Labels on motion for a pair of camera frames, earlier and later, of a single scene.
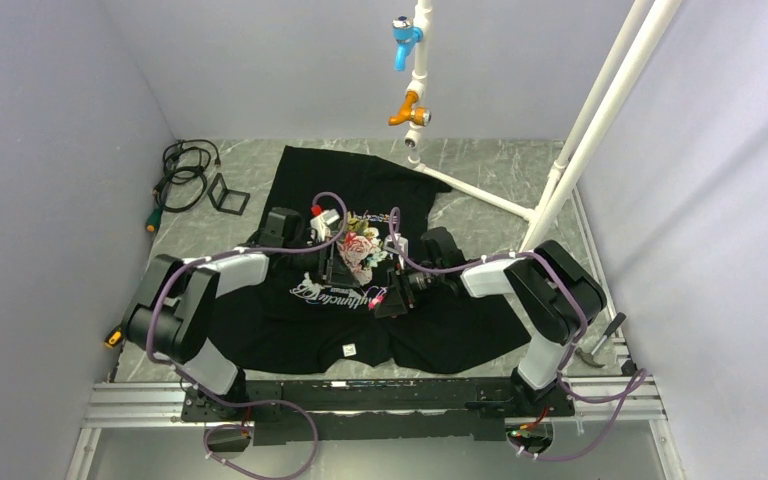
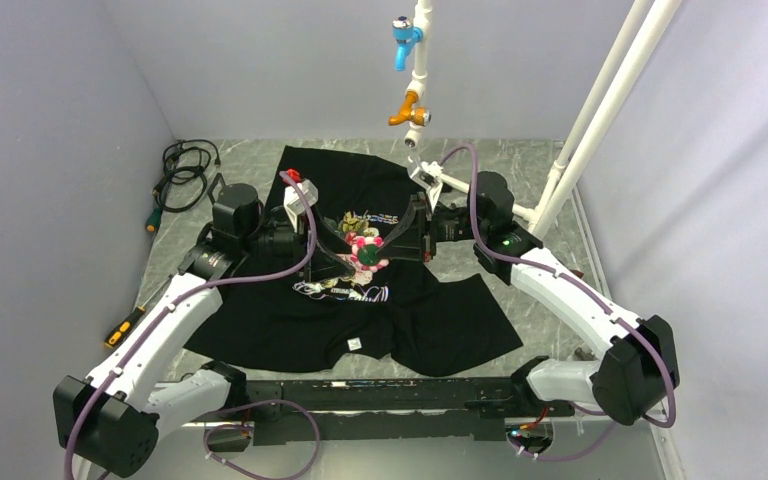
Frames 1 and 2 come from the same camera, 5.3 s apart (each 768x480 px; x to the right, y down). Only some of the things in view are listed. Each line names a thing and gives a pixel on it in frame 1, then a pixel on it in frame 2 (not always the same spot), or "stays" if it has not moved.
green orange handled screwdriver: x=154 y=220 stays
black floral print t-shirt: x=353 y=268 stays
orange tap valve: x=421 y=115 stays
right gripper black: x=394 y=303 -> x=411 y=240
